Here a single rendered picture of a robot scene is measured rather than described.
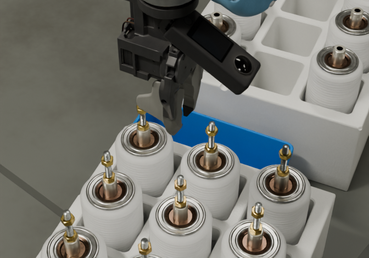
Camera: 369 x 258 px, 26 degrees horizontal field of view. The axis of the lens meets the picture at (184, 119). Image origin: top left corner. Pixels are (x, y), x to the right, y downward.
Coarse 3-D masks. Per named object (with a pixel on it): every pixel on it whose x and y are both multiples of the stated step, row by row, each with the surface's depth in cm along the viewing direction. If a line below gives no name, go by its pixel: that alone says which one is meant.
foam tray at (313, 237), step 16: (176, 144) 140; (176, 160) 139; (176, 176) 134; (240, 176) 135; (176, 192) 133; (240, 192) 138; (320, 192) 132; (80, 208) 130; (144, 208) 132; (240, 208) 130; (320, 208) 130; (80, 224) 129; (144, 224) 135; (224, 224) 128; (320, 224) 128; (304, 240) 125; (320, 240) 130; (112, 256) 123; (128, 256) 123; (288, 256) 124; (304, 256) 123; (320, 256) 140
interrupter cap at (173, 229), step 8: (168, 200) 122; (192, 200) 122; (160, 208) 121; (168, 208) 121; (192, 208) 121; (200, 208) 121; (160, 216) 120; (168, 216) 120; (192, 216) 120; (200, 216) 120; (160, 224) 118; (168, 224) 118; (176, 224) 119; (184, 224) 119; (192, 224) 118; (200, 224) 118; (168, 232) 117; (176, 232) 118; (184, 232) 118; (192, 232) 117
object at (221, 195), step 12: (240, 168) 128; (192, 180) 125; (204, 180) 125; (216, 180) 125; (228, 180) 125; (192, 192) 127; (204, 192) 126; (216, 192) 126; (228, 192) 127; (216, 204) 128; (228, 204) 130; (216, 216) 130; (228, 216) 132
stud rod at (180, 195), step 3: (177, 177) 113; (180, 177) 113; (183, 177) 113; (177, 180) 113; (180, 180) 113; (183, 180) 114; (177, 183) 114; (180, 183) 114; (183, 183) 114; (177, 192) 115; (180, 192) 115; (183, 192) 116; (177, 195) 116; (180, 195) 116; (183, 195) 116; (177, 198) 117; (180, 198) 116; (183, 198) 117; (180, 201) 117
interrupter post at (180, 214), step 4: (176, 208) 117; (180, 208) 117; (184, 208) 117; (176, 212) 118; (180, 212) 118; (184, 212) 118; (176, 216) 119; (180, 216) 118; (184, 216) 119; (176, 220) 119; (180, 220) 119; (184, 220) 119
